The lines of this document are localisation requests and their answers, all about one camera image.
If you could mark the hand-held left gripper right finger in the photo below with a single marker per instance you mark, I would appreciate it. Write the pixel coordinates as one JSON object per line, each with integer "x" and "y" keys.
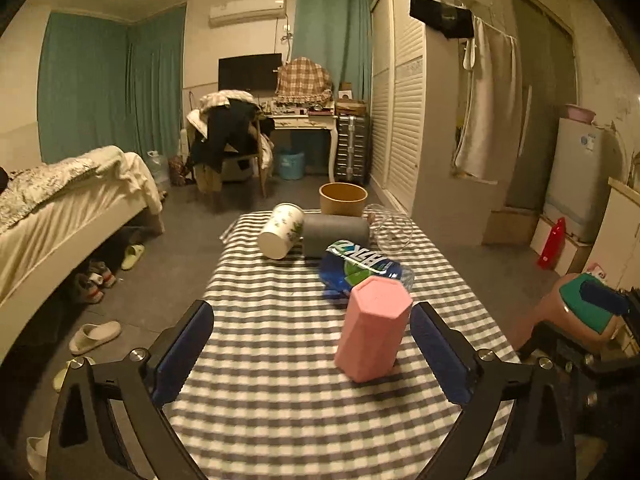
{"x": 440, "y": 355}

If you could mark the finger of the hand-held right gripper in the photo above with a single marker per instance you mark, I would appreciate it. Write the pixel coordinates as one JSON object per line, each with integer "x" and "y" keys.
{"x": 602, "y": 297}
{"x": 552, "y": 342}

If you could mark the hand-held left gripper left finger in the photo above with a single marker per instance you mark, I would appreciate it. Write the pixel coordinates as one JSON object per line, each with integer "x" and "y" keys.
{"x": 182, "y": 355}

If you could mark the pink cup with green inside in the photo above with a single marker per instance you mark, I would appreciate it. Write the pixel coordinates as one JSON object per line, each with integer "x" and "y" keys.
{"x": 575, "y": 305}

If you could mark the pink hexagonal cup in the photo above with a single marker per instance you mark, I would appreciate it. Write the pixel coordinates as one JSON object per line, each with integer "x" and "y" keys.
{"x": 372, "y": 330}

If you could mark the white floral paper cup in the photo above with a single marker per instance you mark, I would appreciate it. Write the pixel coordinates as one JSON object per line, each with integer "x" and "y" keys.
{"x": 282, "y": 230}

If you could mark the grey cup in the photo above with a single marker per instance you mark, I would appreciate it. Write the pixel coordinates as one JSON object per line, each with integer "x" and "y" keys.
{"x": 334, "y": 235}

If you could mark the brown paper cup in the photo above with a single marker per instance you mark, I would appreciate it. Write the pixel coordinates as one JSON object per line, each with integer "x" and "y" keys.
{"x": 343, "y": 199}

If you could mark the red bottle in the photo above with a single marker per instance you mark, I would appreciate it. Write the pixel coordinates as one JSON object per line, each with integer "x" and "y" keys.
{"x": 550, "y": 242}

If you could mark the white slipper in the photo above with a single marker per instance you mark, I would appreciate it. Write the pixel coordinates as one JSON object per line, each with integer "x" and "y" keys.
{"x": 36, "y": 455}
{"x": 95, "y": 336}

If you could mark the grey checked tablecloth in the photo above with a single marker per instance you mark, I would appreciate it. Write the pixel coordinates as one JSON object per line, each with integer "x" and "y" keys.
{"x": 280, "y": 350}

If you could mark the yellow slipper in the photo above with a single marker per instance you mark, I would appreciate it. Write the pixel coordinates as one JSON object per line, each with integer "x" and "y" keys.
{"x": 132, "y": 256}

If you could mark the sneakers under bed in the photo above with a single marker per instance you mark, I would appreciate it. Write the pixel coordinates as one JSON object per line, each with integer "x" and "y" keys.
{"x": 92, "y": 280}

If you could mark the blue plastic bottle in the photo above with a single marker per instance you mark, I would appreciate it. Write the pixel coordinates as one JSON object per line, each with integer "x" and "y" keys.
{"x": 357, "y": 267}

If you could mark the green slipper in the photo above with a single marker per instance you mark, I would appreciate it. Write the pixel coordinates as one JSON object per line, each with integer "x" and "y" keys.
{"x": 62, "y": 377}

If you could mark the white small fridge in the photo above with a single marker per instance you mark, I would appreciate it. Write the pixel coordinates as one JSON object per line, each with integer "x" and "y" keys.
{"x": 580, "y": 175}

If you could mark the bed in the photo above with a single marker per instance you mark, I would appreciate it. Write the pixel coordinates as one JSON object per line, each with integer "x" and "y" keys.
{"x": 65, "y": 230}

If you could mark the pink basin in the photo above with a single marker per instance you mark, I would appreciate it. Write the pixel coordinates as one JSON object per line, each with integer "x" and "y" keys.
{"x": 580, "y": 111}

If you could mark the clear water jug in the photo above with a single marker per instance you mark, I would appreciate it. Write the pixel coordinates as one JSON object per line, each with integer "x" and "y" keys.
{"x": 157, "y": 167}

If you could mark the blue bucket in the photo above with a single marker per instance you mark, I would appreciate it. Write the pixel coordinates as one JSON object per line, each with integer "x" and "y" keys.
{"x": 291, "y": 164}

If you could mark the patterned blanket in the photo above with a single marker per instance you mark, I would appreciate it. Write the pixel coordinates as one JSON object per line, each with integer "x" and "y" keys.
{"x": 35, "y": 190}

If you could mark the chair with piled clothes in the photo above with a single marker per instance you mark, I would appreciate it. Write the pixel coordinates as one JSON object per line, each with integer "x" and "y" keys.
{"x": 227, "y": 135}

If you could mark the silver suitcase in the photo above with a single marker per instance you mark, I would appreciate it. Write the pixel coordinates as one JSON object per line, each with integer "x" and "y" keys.
{"x": 352, "y": 147}

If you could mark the white hanging towel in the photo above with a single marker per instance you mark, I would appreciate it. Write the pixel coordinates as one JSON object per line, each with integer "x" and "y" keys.
{"x": 487, "y": 100}

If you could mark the white louvred wardrobe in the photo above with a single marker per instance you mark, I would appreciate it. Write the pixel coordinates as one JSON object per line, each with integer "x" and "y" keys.
{"x": 425, "y": 100}

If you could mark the white desk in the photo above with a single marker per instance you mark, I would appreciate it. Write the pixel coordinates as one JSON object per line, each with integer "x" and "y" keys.
{"x": 305, "y": 125}

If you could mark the cardboard box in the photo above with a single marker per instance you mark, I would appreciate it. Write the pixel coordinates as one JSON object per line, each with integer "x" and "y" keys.
{"x": 350, "y": 105}

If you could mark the teal curtain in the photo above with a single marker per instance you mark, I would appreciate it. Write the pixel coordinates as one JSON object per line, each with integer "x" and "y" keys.
{"x": 110, "y": 85}
{"x": 332, "y": 35}

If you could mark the black monitor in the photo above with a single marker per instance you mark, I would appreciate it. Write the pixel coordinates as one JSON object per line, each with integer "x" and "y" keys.
{"x": 249, "y": 71}

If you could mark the plaid cloth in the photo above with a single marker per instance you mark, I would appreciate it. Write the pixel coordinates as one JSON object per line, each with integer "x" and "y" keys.
{"x": 304, "y": 80}

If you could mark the black hanging cloth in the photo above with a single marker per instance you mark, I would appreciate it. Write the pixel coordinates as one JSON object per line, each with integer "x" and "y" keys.
{"x": 442, "y": 14}

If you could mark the white air conditioner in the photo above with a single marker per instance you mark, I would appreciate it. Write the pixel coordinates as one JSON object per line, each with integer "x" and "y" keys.
{"x": 247, "y": 10}

